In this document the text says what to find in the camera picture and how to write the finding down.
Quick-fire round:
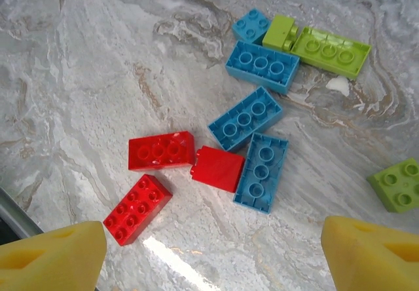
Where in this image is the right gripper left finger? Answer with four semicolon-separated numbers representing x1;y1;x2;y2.
0;220;108;291

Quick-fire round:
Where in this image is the small blue lego brick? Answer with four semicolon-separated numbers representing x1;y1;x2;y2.
231;7;272;45

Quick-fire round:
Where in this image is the small green lego brick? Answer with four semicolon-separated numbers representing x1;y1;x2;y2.
261;14;299;52
365;157;419;214

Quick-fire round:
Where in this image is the red lego brick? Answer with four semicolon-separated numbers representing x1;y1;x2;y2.
128;130;196;171
191;145;246;193
102;173;173;248

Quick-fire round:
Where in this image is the aluminium mounting rail beam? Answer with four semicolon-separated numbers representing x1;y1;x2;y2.
0;185;45;239

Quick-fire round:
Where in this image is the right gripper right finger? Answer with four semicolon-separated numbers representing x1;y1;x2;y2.
320;215;419;291

